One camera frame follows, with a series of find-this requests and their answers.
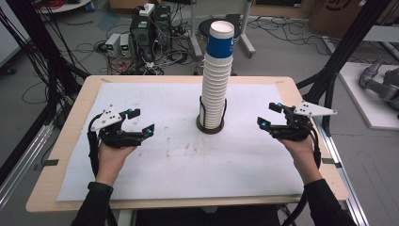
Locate black wire cup holder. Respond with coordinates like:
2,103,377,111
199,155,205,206
196,95,229,136

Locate person's left hand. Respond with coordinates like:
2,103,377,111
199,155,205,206
95,144,139,186

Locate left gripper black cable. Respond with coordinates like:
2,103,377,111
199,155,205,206
87,112,106,178

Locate aluminium rail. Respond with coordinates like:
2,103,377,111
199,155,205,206
0,121,55,210
310,105,371,226

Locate grey metal stand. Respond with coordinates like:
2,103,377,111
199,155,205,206
187,0,257,61

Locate black tape piece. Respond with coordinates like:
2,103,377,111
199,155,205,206
33,158,60,172
321,157,343,170

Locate round white table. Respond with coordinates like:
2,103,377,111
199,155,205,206
37,0,92,14

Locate black floor cables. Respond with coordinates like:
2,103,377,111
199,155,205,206
247,15,328,56

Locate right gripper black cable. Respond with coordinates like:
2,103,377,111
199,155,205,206
280,123,323,226

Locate person's right hand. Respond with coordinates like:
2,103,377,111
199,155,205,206
277,136,324,186

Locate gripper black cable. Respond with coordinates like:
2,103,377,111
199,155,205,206
280,123,323,226
87,112,106,178

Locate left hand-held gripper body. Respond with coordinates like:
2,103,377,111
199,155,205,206
89,104,145,149

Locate white power adapter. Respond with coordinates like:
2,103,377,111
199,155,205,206
138,3,156,18

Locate black frame post with cables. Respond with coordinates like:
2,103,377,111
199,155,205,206
0,0,92,130

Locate black round stool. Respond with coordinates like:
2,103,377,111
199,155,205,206
198,13,243,42

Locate white floor board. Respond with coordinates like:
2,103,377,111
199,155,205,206
338,61,399,131

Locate black computer tower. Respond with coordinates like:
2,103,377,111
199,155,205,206
129,5,172,62

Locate tangle of floor cables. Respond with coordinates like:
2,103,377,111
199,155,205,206
73,18,197,76

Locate stack of white paper cups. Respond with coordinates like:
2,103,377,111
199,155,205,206
200,51,233,130

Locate cardboard box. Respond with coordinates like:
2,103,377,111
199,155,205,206
309,0,391,40

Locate person's dark clothing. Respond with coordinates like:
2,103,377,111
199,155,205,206
135,205,280,226

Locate white foam mat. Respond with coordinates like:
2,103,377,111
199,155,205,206
56,82,305,202

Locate grey bench power supply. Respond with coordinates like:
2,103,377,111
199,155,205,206
104,32,122,58
120,33,133,58

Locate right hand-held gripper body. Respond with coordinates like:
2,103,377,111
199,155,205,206
269,100,338,142

